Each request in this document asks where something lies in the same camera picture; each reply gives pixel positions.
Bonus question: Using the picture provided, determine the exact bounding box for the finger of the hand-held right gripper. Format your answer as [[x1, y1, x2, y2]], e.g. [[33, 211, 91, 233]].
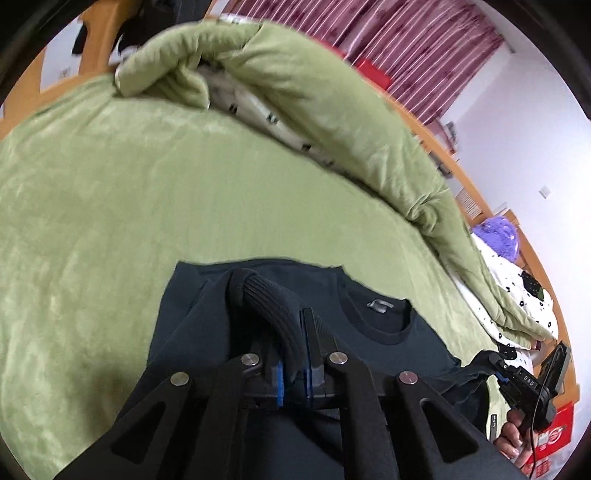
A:
[[472, 349, 518, 386]]

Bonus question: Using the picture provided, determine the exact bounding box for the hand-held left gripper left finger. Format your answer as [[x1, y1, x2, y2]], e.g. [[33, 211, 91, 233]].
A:
[[53, 353, 287, 480]]

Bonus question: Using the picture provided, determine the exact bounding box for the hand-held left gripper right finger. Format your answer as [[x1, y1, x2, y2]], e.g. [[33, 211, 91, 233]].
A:
[[299, 307, 532, 480]]

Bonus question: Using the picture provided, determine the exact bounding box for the dark navy sweatshirt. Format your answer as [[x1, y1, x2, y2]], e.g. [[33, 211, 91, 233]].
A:
[[139, 258, 505, 480]]

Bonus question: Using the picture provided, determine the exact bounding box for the person's right hand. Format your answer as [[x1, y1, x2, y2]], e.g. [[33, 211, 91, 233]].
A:
[[495, 408, 537, 468]]

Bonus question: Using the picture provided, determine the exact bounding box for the red printed box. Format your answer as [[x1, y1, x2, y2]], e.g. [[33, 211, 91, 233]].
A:
[[531, 401, 576, 463]]

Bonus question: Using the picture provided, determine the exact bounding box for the purple plush toy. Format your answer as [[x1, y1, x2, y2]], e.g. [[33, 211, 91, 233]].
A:
[[471, 217, 521, 262]]

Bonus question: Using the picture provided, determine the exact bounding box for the white ribbed panel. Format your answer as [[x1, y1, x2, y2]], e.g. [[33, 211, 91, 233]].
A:
[[456, 191, 482, 219]]

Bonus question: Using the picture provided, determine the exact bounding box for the grey clutter pile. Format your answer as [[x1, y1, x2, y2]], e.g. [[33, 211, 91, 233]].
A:
[[434, 119, 463, 180]]

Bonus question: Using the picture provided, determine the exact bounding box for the green bed sheet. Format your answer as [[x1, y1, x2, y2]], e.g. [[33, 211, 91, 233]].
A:
[[0, 74, 509, 480]]

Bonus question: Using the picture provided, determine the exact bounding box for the green comforter with floral underside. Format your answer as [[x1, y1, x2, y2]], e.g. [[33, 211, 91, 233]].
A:
[[113, 18, 560, 357]]

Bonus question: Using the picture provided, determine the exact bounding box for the red box by curtain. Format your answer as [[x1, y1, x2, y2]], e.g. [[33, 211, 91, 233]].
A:
[[352, 56, 394, 101]]

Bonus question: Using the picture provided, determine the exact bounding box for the maroon striped curtain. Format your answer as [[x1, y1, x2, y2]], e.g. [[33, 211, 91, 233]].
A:
[[203, 0, 505, 129]]

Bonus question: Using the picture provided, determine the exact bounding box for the dark jacket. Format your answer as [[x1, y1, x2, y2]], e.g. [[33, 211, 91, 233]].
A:
[[115, 0, 186, 55]]

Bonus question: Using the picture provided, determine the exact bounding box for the black cable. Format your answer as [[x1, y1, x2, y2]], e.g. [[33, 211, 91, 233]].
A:
[[519, 364, 561, 480]]

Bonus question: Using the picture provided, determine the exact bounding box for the wooden bed frame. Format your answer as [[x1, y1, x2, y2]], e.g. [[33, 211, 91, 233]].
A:
[[0, 0, 583, 416]]

